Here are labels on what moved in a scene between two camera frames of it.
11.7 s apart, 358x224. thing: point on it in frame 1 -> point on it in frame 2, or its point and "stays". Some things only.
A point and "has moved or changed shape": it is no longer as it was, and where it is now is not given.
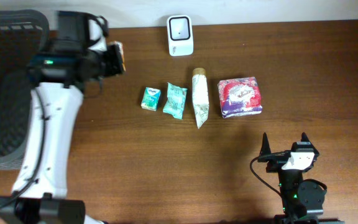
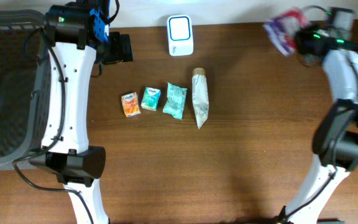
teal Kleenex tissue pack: x=150 y=99 stays
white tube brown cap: x=200 y=95 stays
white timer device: x=180 y=39 stays
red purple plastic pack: x=239 y=96 -> x=283 y=29
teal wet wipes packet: x=176 y=101 stays
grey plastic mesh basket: x=10 y=40 stays
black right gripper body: x=276 y=162 -> x=304 y=38
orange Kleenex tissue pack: x=123 y=65 has moved or changed shape
